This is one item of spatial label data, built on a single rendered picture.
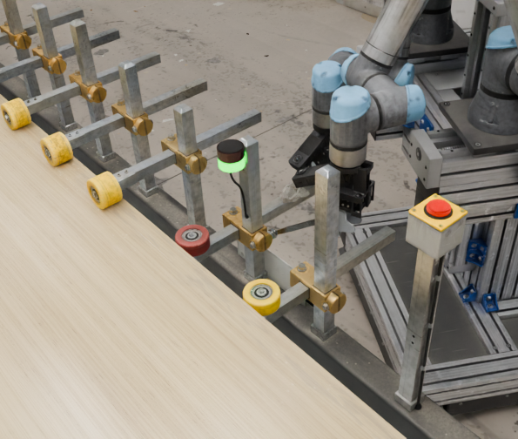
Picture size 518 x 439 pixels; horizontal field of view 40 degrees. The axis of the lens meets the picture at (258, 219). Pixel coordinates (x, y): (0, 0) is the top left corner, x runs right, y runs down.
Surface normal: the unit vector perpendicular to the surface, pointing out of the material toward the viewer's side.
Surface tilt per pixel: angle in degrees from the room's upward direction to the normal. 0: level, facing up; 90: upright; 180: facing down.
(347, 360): 0
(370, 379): 0
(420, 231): 90
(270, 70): 0
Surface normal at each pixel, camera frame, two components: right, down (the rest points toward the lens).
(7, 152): -0.04, -0.77
